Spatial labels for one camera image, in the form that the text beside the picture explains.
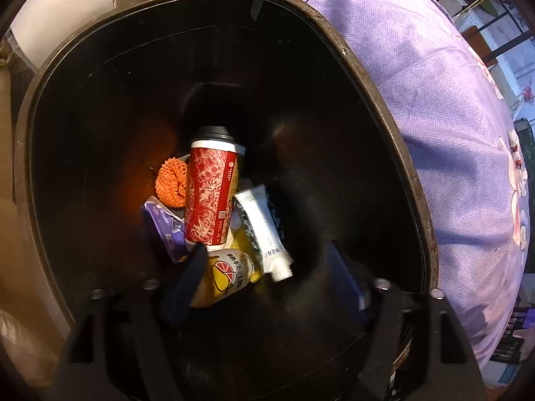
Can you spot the white squeeze tube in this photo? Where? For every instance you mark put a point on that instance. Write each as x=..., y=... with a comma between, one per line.
x=265, y=229

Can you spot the white standing machine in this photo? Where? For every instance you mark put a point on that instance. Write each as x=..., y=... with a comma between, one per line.
x=62, y=29

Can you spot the red paper cup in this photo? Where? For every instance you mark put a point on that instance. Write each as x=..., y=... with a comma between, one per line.
x=209, y=192

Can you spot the yellow drink bottle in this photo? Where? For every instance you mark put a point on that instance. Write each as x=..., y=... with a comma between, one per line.
x=228, y=275

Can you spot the orange mesh scrubber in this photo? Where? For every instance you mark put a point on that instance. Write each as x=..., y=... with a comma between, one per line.
x=171, y=181

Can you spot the purple plastic packaging bag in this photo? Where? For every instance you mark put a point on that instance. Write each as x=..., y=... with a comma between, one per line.
x=165, y=225

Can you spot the brown wooden panel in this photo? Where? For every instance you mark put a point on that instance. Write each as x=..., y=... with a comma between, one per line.
x=478, y=44

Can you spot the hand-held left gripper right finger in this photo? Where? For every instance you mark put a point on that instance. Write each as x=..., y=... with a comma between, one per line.
x=349, y=277

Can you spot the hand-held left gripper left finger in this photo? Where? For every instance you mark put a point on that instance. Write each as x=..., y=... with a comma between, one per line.
x=188, y=284

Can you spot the black trash bin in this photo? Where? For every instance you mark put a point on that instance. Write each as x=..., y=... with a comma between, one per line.
x=104, y=133

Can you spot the dark plastic crate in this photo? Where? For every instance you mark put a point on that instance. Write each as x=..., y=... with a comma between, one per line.
x=512, y=336

